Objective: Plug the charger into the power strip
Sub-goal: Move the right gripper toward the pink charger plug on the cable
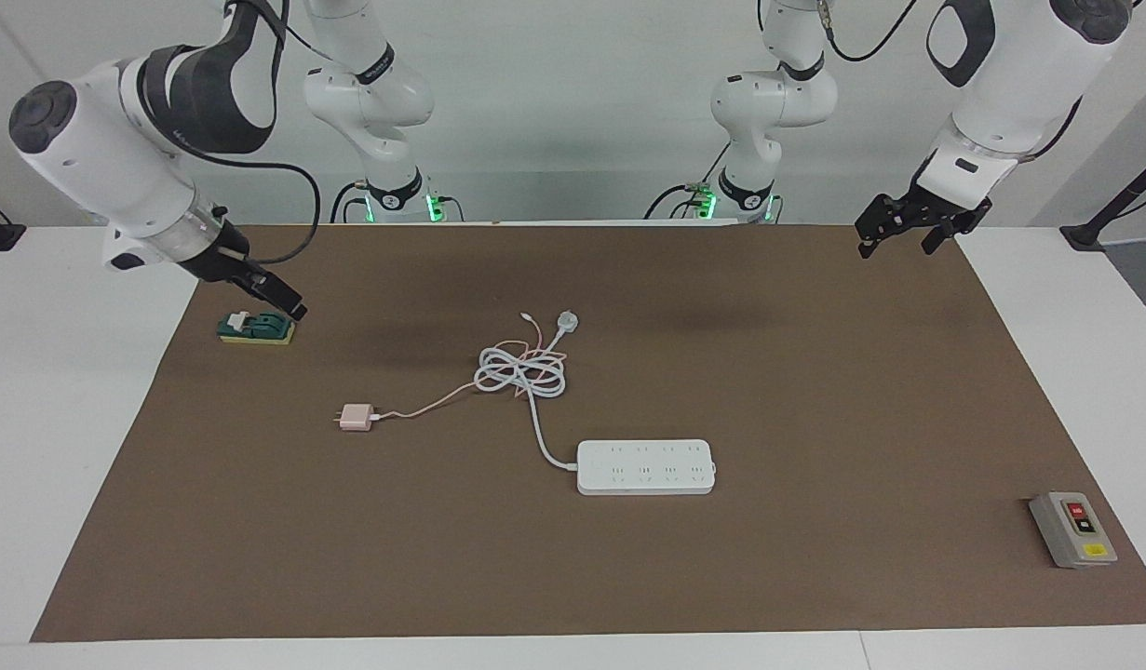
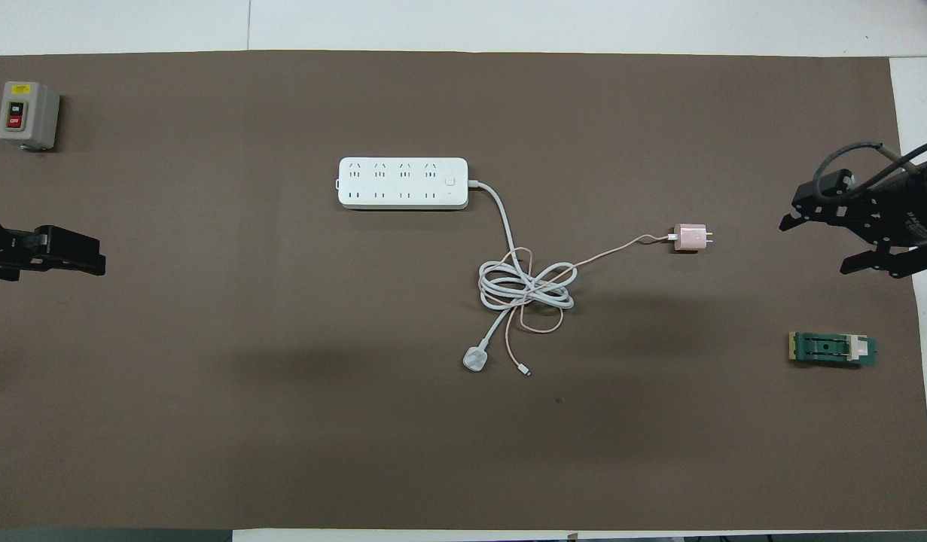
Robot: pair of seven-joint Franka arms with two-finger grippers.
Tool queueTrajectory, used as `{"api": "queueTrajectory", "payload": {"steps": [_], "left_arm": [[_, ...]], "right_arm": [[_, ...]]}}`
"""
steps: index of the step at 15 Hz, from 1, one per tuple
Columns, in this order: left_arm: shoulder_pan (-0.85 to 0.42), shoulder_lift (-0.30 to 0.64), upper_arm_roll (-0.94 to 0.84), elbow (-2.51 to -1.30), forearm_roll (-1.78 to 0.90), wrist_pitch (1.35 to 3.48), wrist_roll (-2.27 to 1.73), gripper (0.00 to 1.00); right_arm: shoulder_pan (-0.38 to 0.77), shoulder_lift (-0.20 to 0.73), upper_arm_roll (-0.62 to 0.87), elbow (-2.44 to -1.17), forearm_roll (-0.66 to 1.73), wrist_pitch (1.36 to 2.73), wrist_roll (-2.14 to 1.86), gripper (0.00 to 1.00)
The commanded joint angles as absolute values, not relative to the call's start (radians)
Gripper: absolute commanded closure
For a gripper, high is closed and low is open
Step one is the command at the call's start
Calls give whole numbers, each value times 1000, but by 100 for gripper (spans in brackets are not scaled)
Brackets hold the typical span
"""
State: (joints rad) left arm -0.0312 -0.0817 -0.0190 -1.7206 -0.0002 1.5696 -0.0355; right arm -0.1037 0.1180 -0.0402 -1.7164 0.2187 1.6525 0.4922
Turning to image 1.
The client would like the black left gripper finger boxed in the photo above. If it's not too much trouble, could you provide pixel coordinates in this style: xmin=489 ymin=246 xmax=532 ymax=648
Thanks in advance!
xmin=856 ymin=196 xmax=896 ymax=261
xmin=921 ymin=221 xmax=965 ymax=256

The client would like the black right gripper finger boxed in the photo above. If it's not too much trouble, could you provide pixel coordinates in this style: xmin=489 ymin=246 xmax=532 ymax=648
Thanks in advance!
xmin=246 ymin=271 xmax=309 ymax=324

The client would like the pink charger cable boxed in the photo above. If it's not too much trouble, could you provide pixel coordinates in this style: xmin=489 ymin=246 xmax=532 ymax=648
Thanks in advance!
xmin=372 ymin=312 xmax=578 ymax=422

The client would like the white power strip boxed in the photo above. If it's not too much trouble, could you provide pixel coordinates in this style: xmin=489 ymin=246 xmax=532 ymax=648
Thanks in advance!
xmin=575 ymin=439 xmax=718 ymax=496

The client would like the black stand with pole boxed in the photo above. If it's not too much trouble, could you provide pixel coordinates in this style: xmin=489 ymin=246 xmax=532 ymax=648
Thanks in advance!
xmin=1059 ymin=149 xmax=1146 ymax=252

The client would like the brown table mat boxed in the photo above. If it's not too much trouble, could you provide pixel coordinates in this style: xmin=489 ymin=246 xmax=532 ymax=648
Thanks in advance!
xmin=30 ymin=223 xmax=1146 ymax=643

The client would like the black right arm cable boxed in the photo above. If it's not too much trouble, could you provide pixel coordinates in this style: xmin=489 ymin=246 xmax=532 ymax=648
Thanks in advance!
xmin=186 ymin=0 xmax=322 ymax=266

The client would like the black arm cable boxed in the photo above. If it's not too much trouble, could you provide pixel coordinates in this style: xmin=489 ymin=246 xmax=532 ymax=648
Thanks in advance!
xmin=817 ymin=0 xmax=1085 ymax=167
xmin=186 ymin=0 xmax=322 ymax=266

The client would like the black base cable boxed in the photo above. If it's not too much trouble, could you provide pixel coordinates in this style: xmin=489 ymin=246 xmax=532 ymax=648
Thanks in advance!
xmin=329 ymin=180 xmax=373 ymax=224
xmin=642 ymin=181 xmax=722 ymax=221

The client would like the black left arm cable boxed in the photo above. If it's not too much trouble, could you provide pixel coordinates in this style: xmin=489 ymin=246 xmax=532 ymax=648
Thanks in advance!
xmin=817 ymin=0 xmax=1085 ymax=167

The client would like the white power strip cable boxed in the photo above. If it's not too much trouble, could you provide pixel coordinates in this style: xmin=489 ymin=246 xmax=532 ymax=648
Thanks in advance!
xmin=473 ymin=312 xmax=581 ymax=469

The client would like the grey switch box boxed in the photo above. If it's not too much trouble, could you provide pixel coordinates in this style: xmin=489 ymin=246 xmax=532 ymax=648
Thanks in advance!
xmin=1029 ymin=491 xmax=1119 ymax=570

